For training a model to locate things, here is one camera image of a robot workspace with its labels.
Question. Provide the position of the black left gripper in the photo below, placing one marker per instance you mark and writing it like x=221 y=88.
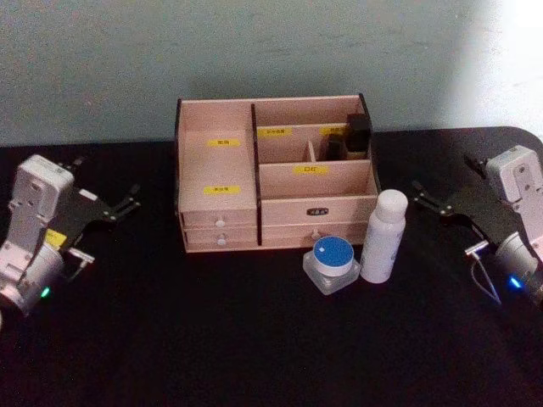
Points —
x=87 y=212

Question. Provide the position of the glass cream jar blue lid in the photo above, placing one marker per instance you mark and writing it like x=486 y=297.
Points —
x=333 y=258

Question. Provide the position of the plain pale wall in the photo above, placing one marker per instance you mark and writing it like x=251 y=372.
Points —
x=212 y=51

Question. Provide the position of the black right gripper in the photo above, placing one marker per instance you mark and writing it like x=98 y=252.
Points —
x=483 y=212

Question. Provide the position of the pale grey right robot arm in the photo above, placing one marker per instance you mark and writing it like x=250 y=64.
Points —
x=515 y=178

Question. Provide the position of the short black cosmetic box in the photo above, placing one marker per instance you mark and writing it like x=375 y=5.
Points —
x=335 y=146

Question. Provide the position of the small wooden drawer white knob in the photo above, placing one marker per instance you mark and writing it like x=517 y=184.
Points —
x=203 y=218
x=203 y=238

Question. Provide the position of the white spray bottle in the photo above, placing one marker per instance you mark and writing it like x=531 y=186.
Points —
x=384 y=241

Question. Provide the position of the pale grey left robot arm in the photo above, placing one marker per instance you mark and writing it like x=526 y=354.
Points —
x=35 y=203

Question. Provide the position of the wide wooden drawer white knob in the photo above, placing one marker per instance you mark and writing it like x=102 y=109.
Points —
x=288 y=234

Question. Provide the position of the wooden desk organizer with compartments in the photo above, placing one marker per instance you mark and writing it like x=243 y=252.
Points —
x=220 y=169

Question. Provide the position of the tall black cosmetic box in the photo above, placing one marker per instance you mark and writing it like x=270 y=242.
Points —
x=358 y=129

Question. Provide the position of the black table cloth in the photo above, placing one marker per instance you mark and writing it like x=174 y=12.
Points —
x=254 y=339

